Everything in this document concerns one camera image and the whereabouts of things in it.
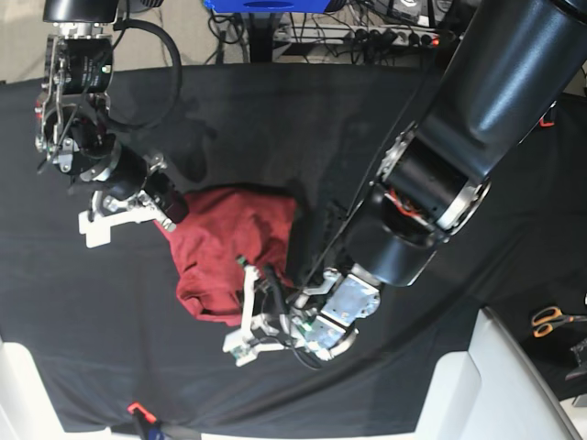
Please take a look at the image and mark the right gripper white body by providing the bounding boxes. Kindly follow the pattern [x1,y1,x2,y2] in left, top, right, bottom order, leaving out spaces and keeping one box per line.
[77,150,178,249]

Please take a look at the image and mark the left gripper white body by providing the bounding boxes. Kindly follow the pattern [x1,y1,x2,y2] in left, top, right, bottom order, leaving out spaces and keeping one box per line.
[222,255,303,367]

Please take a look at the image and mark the red long-sleeve T-shirt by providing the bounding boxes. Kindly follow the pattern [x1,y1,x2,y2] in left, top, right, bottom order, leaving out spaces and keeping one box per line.
[161,186,297,326]

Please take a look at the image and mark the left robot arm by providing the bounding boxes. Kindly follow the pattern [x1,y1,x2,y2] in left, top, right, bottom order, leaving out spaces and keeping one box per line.
[223,1,586,369]

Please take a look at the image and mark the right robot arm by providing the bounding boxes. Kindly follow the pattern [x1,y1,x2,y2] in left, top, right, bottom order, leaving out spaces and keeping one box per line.
[34,1,189,248]

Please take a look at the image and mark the orange clamp at bottom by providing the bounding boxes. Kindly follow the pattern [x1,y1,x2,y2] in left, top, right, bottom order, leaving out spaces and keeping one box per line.
[127,401,158,424]

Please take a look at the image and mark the black table cloth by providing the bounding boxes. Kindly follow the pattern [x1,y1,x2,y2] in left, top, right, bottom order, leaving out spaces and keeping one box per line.
[1,64,586,438]

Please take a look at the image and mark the blue plastic bin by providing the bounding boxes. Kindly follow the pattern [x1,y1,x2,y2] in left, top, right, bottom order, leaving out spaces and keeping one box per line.
[203,0,329,14]

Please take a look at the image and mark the white foam block left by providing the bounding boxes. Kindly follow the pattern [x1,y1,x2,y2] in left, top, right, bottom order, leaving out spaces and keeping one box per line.
[1,341,113,439]

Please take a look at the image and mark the white foam block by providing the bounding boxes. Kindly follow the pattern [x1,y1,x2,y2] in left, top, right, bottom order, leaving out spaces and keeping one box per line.
[414,308,586,440]
[1,341,113,439]

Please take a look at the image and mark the white power strip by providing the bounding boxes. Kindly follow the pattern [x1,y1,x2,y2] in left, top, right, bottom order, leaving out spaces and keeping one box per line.
[273,23,457,49]

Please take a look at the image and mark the white foam block right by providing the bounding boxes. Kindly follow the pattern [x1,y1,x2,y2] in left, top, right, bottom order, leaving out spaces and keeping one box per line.
[414,308,586,440]

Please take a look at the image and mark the orange and black clamp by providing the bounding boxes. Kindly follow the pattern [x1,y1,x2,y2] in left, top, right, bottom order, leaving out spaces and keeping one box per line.
[538,102,557,128]

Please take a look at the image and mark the yellow-handled scissors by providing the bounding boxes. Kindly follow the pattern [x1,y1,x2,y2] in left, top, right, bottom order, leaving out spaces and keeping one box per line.
[530,306,586,338]

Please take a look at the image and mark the black metal bracket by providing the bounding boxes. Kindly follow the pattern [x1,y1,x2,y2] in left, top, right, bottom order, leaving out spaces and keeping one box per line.
[565,339,587,380]

